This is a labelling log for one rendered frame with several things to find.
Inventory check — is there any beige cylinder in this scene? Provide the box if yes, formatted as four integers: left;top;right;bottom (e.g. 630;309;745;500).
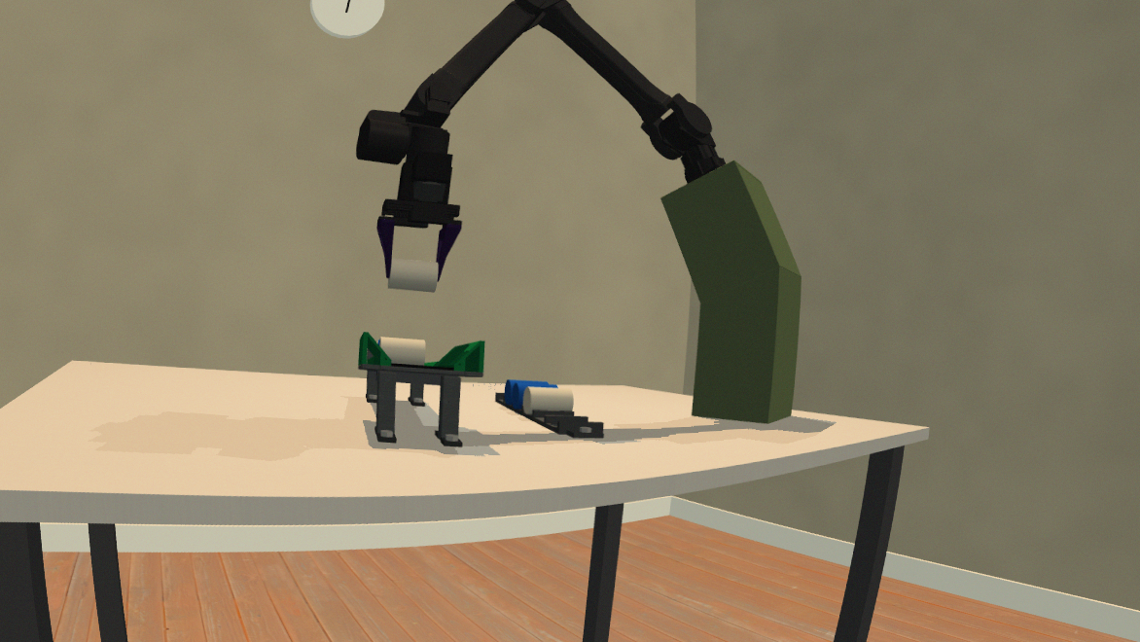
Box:
523;387;575;414
378;338;425;365
388;258;439;293

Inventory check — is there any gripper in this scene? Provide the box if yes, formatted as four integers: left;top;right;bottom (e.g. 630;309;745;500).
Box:
376;200;462;281

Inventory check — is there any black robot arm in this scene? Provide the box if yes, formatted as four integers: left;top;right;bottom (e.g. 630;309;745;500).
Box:
356;0;726;204

